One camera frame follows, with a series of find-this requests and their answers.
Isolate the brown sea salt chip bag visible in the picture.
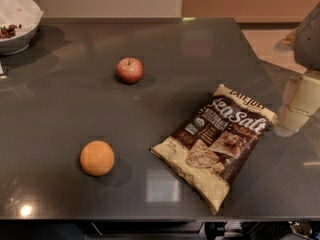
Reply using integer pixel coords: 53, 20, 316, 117
151, 85, 277, 213

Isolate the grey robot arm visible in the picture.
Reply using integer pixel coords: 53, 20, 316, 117
294, 2, 320, 71

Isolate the red apple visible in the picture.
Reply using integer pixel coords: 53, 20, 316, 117
117, 57, 144, 84

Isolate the orange fruit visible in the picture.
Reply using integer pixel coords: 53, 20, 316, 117
80, 141, 115, 176

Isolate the white bowl with food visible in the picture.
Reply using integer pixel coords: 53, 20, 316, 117
0, 0, 43, 55

